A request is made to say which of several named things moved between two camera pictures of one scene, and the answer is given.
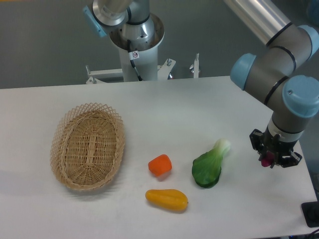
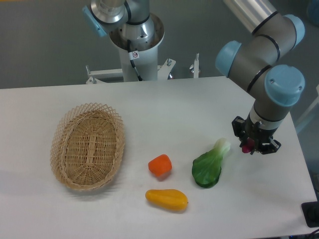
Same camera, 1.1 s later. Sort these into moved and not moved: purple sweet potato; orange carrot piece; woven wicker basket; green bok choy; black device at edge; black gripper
Moved: black gripper; purple sweet potato
Not moved: black device at edge; green bok choy; orange carrot piece; woven wicker basket
